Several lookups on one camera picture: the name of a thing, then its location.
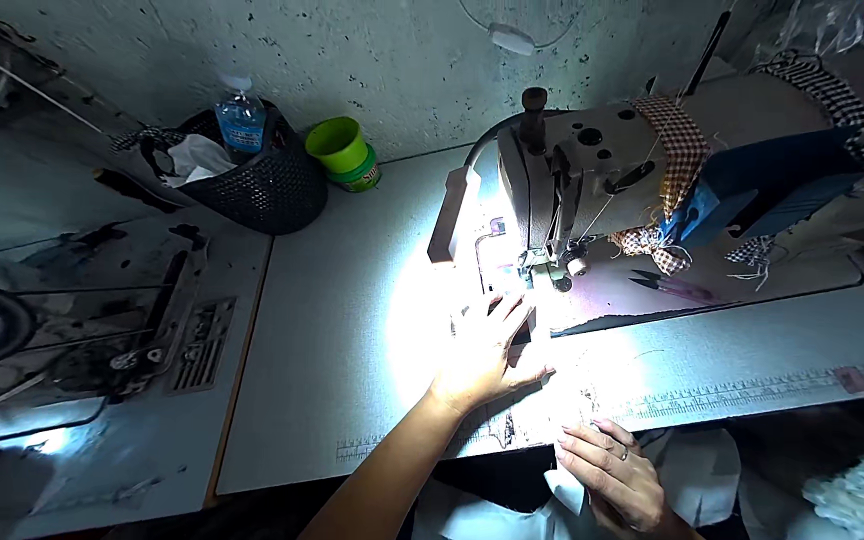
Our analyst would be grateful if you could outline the person's right hand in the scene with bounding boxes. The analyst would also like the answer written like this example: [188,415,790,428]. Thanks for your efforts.
[555,417,668,535]

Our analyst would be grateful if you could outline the printed measuring tape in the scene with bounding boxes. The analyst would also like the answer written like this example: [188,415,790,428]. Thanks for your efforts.
[335,357,864,464]

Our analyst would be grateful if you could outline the person's left hand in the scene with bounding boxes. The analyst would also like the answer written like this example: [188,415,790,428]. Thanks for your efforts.
[430,291,556,417]

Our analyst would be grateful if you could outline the person's left forearm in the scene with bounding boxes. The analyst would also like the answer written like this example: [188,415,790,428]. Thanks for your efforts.
[298,387,466,540]

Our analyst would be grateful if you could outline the sewing machine with black handwheel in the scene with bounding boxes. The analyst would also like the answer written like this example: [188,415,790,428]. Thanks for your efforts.
[0,217,238,436]

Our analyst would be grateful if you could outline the grey sewing table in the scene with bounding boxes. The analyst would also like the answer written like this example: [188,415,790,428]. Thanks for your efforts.
[216,141,864,498]

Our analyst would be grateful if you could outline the person's right forearm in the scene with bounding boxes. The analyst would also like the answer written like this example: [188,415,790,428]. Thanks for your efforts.
[628,510,706,540]

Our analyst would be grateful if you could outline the green container with label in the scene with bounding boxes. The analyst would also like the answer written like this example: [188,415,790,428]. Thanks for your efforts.
[327,142,383,194]

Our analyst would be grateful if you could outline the white fabric strip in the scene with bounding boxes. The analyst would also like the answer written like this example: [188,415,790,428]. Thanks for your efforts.
[528,268,597,517]

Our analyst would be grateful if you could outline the clear plastic bag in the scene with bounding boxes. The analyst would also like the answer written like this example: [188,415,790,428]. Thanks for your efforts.
[756,0,864,65]

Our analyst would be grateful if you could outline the thread snips with pink handle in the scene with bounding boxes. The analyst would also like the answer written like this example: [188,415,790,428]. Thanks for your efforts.
[628,268,720,305]

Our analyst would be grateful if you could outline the black woven basket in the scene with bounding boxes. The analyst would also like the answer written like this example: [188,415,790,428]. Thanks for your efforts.
[139,99,330,237]

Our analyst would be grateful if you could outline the clear bottle with blue label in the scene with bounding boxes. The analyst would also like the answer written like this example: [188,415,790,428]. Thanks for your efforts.
[214,72,267,157]

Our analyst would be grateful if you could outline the grey table with wooden edge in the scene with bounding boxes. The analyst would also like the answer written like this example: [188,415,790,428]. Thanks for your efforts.
[0,206,276,540]

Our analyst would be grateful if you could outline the red-brown checkered cloth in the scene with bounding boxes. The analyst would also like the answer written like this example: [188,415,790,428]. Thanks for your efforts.
[607,94,712,277]

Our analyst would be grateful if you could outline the beige sewing machine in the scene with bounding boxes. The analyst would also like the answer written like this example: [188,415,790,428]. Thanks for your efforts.
[465,52,864,335]

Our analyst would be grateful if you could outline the pile of white fabric pieces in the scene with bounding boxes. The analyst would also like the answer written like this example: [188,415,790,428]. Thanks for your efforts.
[801,437,864,540]

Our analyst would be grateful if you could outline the white crumpled cloth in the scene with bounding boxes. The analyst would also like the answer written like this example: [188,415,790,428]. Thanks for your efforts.
[162,133,238,189]

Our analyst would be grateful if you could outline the person's legs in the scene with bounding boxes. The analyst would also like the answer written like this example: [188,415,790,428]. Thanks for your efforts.
[409,426,745,540]

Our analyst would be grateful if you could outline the green plastic cup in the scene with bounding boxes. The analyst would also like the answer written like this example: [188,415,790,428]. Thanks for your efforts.
[304,116,369,175]

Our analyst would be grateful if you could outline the black-white checkered cloth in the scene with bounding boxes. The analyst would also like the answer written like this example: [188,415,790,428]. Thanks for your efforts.
[724,50,864,292]

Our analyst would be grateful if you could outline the white inline cable switch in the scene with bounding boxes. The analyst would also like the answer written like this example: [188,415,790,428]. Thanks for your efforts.
[487,22,537,57]

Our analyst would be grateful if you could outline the blue box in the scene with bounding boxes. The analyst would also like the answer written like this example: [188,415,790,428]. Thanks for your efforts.
[660,126,864,249]

